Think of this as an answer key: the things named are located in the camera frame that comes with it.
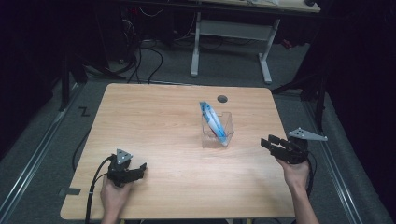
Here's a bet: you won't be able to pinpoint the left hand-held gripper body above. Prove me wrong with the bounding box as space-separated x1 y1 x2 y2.
106 148 138 189

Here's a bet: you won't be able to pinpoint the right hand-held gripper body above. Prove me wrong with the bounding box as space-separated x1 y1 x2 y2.
274 127 329 165

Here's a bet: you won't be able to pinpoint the clear plastic container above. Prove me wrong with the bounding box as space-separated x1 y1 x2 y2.
201 111 235 149

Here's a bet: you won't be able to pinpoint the person's right hand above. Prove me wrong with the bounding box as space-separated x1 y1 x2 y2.
276 157 312 191

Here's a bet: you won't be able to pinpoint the person's left hand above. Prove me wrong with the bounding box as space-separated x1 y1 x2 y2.
100 176 134 217

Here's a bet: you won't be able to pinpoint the grey tape strip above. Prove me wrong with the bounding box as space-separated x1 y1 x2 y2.
59 187 82 197

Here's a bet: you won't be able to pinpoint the black metal stand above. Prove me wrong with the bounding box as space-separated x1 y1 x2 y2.
58 46 126 112
270 69 329 133

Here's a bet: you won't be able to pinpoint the black floor tape mark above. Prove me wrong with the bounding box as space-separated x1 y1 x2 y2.
78 105 92 118

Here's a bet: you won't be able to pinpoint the white-legged wooden desk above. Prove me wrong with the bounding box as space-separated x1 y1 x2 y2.
186 0 321 85

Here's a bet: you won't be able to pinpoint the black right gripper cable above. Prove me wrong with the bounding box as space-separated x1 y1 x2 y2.
305 151 318 198

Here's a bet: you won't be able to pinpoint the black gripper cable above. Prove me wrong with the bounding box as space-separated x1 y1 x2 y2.
84 154 114 224
305 151 318 198

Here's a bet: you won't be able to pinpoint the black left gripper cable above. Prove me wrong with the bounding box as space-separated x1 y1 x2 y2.
84 154 114 224

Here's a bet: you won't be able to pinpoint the thin black floor cable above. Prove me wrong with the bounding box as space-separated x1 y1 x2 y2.
71 128 92 173

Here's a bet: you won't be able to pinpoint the metal floor rail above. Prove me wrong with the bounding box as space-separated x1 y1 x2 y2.
0 83 82 217
302 99 364 224

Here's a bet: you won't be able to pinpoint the black floor cables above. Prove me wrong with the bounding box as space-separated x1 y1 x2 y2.
126 46 164 85

